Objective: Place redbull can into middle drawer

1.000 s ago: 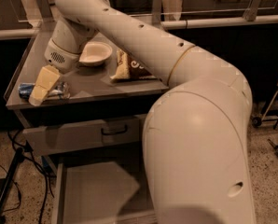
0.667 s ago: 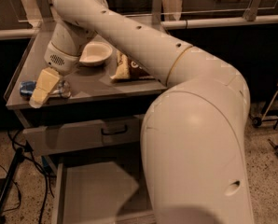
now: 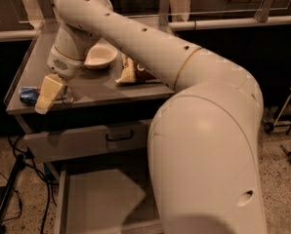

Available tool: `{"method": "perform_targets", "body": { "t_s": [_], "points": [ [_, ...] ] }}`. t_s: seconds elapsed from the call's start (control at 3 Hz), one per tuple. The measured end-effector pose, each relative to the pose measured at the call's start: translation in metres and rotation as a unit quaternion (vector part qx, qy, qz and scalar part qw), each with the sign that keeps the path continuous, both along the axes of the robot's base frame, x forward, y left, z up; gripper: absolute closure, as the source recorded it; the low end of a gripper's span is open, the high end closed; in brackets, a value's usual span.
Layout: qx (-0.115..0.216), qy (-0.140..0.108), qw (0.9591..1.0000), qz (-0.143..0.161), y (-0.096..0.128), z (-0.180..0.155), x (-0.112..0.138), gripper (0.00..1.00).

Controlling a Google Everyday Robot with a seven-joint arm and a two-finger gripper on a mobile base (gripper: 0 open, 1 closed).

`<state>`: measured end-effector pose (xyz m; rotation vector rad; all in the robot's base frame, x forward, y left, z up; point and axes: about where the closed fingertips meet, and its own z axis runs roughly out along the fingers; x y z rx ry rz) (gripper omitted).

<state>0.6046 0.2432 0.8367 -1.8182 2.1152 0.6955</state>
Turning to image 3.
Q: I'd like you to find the blue silver redbull can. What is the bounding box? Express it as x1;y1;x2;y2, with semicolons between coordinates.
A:
19;86;74;106

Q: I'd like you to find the black floor cable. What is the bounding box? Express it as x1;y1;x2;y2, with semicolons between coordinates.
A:
0;135;60;234

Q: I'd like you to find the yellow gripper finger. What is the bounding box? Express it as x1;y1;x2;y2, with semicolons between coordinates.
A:
35;74;66;115

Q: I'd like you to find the brown yellow snack bag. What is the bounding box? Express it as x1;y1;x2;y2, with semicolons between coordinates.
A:
115;55;159;85

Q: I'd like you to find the white horizontal rail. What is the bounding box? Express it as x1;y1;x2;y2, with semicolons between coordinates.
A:
169;16;291;31

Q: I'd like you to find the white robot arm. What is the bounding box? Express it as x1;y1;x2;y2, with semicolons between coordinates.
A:
35;0;268;234

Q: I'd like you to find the grey open middle drawer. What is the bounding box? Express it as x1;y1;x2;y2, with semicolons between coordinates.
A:
54;165;163;234

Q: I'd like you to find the white paper bowl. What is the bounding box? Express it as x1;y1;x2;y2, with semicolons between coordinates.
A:
84;44;118;69

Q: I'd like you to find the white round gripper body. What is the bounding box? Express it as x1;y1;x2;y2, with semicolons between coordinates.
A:
47;46;85;80

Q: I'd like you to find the grey metal drawer cabinet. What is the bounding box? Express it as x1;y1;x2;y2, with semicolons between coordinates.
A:
3;16;178;168

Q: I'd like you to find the black tripod leg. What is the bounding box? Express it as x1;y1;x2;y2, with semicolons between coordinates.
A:
0;154;24;223

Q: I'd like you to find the grey top drawer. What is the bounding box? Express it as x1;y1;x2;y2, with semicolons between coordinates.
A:
24;120;150;163

